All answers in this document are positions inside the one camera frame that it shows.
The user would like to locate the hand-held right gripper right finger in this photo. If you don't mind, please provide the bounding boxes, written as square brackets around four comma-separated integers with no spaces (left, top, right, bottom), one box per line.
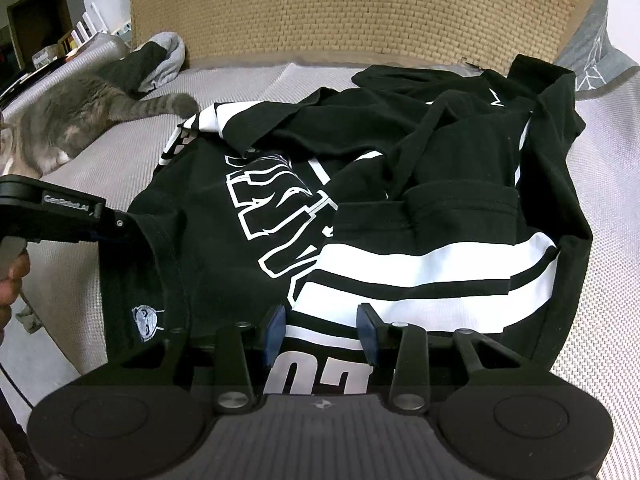
[356,303,526,415]

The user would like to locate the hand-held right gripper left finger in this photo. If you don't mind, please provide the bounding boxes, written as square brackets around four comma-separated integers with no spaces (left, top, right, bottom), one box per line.
[117,304,288,416]

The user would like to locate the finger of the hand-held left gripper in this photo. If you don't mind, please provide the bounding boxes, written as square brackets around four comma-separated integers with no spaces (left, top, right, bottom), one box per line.
[93,208,151,244]

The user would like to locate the person's left hand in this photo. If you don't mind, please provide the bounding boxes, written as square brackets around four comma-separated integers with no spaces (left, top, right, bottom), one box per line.
[0,254,32,334]

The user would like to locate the grey tabby cat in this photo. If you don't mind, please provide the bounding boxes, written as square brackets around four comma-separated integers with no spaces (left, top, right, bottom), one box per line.
[0,67,199,177]

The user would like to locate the black folded garment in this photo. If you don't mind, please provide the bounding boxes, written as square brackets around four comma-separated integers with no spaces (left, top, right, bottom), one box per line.
[106,41,167,95]

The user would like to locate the light grey garment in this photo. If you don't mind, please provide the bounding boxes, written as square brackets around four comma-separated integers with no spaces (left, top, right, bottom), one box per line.
[144,31,187,93]

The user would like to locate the tan woven mattress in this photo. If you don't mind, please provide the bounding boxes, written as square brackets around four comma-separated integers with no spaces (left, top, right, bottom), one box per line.
[129,0,609,69]

